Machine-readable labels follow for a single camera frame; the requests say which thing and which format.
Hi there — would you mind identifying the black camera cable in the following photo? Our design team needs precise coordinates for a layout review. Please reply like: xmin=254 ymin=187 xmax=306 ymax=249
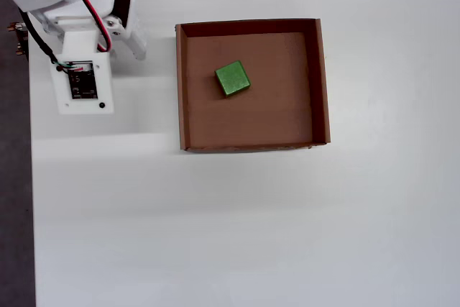
xmin=18 ymin=7 xmax=60 ymax=66

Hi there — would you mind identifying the brown cardboard box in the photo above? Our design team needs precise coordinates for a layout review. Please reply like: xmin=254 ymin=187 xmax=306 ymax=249
xmin=175 ymin=17 xmax=331 ymax=153

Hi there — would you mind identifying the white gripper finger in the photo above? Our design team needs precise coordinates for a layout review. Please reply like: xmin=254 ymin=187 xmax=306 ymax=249
xmin=106 ymin=14 xmax=148 ymax=61

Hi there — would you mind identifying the green cube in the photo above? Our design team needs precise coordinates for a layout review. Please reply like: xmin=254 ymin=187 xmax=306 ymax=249
xmin=214 ymin=60 xmax=252 ymax=98

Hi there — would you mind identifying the metal table clamp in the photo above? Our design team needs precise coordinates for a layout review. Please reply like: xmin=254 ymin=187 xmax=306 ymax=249
xmin=7 ymin=22 xmax=29 ymax=57

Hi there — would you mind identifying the red black servo cable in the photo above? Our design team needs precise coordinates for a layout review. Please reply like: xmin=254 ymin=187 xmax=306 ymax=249
xmin=56 ymin=0 xmax=113 ymax=52

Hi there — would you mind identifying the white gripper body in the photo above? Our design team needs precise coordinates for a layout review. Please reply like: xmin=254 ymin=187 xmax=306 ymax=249
xmin=42 ymin=0 xmax=133 ymax=34

